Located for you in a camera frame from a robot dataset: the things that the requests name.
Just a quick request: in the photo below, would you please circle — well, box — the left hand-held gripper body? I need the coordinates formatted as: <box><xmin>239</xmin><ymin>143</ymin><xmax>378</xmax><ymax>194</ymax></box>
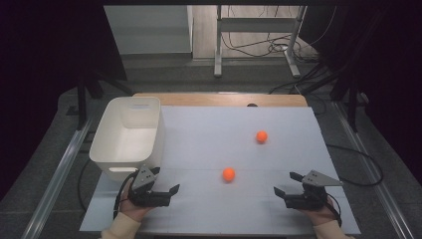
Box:
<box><xmin>127</xmin><ymin>164</ymin><xmax>172</xmax><ymax>209</ymax></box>

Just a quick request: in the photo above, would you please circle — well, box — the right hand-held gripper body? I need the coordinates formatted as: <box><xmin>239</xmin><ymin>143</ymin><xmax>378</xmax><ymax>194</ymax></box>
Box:
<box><xmin>284</xmin><ymin>169</ymin><xmax>344</xmax><ymax>211</ymax></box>

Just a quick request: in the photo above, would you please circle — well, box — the white plastic bin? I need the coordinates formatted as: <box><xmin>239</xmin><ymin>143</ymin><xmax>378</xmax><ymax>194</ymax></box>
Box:
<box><xmin>88</xmin><ymin>96</ymin><xmax>166</xmax><ymax>183</ymax></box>

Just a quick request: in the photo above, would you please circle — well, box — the orange ball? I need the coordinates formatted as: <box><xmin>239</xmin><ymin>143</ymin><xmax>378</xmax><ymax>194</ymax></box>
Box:
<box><xmin>255</xmin><ymin>129</ymin><xmax>269</xmax><ymax>144</ymax></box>
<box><xmin>222</xmin><ymin>166</ymin><xmax>237</xmax><ymax>183</ymax></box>

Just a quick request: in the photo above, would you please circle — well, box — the person's left hand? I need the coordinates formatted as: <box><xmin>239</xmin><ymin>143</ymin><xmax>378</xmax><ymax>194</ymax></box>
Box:
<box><xmin>118</xmin><ymin>190</ymin><xmax>154</xmax><ymax>223</ymax></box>

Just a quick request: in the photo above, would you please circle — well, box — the person's right hand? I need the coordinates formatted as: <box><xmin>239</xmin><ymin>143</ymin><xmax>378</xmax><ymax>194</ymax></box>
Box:
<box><xmin>298</xmin><ymin>195</ymin><xmax>341</xmax><ymax>227</ymax></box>

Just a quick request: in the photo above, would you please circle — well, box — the white table mat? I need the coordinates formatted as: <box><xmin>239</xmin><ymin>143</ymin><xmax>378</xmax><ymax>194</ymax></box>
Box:
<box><xmin>79</xmin><ymin>105</ymin><xmax>362</xmax><ymax>236</ymax></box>

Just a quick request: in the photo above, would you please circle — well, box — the wooden table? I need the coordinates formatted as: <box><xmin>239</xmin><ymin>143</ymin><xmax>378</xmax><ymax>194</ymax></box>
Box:
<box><xmin>132</xmin><ymin>92</ymin><xmax>310</xmax><ymax>108</ymax></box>

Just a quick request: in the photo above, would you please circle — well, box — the black stand with legs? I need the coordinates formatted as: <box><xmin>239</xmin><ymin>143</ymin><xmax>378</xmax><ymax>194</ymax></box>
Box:
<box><xmin>298</xmin><ymin>63</ymin><xmax>370</xmax><ymax>133</ymax></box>

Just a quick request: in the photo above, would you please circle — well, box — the black tripod stand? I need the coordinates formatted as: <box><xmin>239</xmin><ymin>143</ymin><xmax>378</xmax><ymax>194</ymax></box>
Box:
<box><xmin>65</xmin><ymin>71</ymin><xmax>134</xmax><ymax>131</ymax></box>

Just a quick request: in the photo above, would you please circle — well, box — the white cabinet panel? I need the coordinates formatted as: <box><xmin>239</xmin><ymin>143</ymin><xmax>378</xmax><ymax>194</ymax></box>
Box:
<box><xmin>103</xmin><ymin>4</ymin><xmax>194</xmax><ymax>56</ymax></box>

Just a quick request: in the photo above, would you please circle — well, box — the left hand-held gripper black cable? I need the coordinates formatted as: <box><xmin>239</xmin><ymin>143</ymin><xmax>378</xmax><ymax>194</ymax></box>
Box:
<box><xmin>112</xmin><ymin>170</ymin><xmax>139</xmax><ymax>220</ymax></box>

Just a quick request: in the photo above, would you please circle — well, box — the hand-held gripper black cable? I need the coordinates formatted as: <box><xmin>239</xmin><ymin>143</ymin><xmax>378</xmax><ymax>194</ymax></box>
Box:
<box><xmin>325</xmin><ymin>193</ymin><xmax>343</xmax><ymax>227</ymax></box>
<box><xmin>112</xmin><ymin>170</ymin><xmax>139</xmax><ymax>220</ymax></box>

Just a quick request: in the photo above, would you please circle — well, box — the right hand-held gripper black cable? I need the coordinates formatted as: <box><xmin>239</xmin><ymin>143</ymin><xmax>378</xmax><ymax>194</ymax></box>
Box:
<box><xmin>325</xmin><ymin>193</ymin><xmax>343</xmax><ymax>227</ymax></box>

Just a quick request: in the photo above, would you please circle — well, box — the curved black floor cable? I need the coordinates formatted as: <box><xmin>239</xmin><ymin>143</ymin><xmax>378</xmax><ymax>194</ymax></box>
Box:
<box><xmin>77</xmin><ymin>158</ymin><xmax>93</xmax><ymax>212</ymax></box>

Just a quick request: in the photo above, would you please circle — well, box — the aluminium floor rail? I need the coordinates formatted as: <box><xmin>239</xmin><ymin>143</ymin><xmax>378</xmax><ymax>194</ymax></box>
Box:
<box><xmin>332</xmin><ymin>101</ymin><xmax>416</xmax><ymax>239</ymax></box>
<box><xmin>21</xmin><ymin>119</ymin><xmax>95</xmax><ymax>239</ymax></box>

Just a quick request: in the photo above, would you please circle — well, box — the looping black floor cable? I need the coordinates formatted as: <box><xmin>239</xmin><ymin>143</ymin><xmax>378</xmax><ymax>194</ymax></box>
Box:
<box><xmin>325</xmin><ymin>142</ymin><xmax>385</xmax><ymax>188</ymax></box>

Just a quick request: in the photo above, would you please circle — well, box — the bundle of thick black cables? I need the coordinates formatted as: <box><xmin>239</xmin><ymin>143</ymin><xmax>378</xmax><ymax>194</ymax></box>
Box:
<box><xmin>268</xmin><ymin>62</ymin><xmax>333</xmax><ymax>96</ymax></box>

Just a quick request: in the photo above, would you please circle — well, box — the tangle of thin floor cables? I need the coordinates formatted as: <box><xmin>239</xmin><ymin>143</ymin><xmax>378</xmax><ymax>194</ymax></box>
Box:
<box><xmin>220</xmin><ymin>4</ymin><xmax>336</xmax><ymax>64</ymax></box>

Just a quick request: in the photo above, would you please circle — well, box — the white metal stand frame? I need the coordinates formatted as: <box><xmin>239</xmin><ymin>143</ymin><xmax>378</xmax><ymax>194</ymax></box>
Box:
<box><xmin>213</xmin><ymin>4</ymin><xmax>309</xmax><ymax>80</ymax></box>

